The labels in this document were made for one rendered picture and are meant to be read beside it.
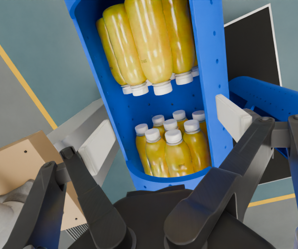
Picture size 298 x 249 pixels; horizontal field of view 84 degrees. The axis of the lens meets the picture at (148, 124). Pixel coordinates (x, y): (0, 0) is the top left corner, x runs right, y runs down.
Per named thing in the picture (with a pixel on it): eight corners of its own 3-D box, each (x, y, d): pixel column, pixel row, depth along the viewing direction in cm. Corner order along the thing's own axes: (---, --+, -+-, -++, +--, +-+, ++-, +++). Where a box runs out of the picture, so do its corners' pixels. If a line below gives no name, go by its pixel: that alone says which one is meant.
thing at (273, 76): (233, 180, 183) (238, 190, 169) (189, 40, 132) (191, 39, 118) (284, 166, 170) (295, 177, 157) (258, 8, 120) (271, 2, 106)
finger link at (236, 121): (241, 117, 12) (252, 115, 12) (214, 95, 19) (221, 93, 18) (243, 151, 13) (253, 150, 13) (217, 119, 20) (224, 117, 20)
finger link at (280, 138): (265, 135, 11) (317, 126, 10) (234, 109, 15) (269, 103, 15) (264, 154, 11) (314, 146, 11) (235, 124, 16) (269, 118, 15)
